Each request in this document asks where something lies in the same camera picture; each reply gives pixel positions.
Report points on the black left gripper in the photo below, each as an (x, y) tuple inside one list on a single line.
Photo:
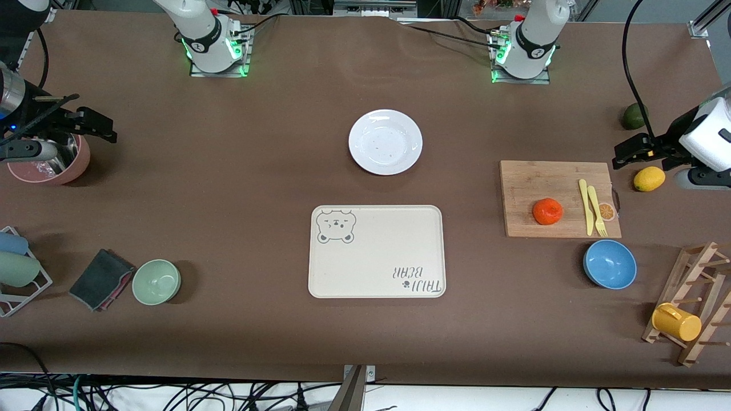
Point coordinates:
[(664, 144)]

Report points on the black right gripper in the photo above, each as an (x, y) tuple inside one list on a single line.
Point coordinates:
[(41, 123)]

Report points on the orange mandarin fruit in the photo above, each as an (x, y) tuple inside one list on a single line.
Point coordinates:
[(548, 211)]

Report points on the white round plate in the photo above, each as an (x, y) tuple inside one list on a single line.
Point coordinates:
[(385, 142)]

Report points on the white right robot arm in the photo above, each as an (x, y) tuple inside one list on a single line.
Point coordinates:
[(200, 34)]

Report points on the yellow lemon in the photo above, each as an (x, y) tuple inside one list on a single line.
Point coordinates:
[(649, 179)]

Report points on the dark green avocado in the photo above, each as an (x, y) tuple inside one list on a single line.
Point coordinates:
[(631, 117)]

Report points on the steel scoop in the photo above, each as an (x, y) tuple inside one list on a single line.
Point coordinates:
[(64, 155)]

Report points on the pink bowl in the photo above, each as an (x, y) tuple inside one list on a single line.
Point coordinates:
[(77, 166)]

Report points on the yellow plastic fork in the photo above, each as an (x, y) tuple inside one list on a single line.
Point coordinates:
[(594, 202)]

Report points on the yellow plastic knife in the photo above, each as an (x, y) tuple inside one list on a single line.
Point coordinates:
[(585, 200)]

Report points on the clear ice pieces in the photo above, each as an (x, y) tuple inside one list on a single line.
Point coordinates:
[(40, 168)]

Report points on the bamboo cutting board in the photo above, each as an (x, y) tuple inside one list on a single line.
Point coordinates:
[(531, 182)]

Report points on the blue bowl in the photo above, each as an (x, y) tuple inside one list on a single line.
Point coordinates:
[(610, 264)]

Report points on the wooden cup rack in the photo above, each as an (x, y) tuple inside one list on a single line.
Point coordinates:
[(699, 249)]

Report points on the light blue cup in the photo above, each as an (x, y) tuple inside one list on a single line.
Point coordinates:
[(12, 244)]

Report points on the folded dark grey cloth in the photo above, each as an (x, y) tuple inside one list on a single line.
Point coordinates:
[(100, 279)]

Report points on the pale green cup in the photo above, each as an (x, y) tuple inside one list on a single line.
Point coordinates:
[(17, 269)]

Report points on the pale green bowl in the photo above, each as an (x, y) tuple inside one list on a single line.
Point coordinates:
[(156, 282)]

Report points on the yellow mug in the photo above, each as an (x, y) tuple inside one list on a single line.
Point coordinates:
[(679, 323)]

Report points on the beige bear print tray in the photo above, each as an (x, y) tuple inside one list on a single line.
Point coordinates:
[(377, 257)]

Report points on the grey metal box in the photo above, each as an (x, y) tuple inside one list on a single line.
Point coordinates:
[(374, 8)]

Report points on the aluminium frame profile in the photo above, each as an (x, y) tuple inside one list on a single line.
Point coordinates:
[(25, 51)]

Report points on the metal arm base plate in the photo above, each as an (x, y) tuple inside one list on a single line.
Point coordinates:
[(217, 74), (522, 81)]

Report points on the aluminium frame post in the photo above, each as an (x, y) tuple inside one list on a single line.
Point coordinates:
[(699, 25)]

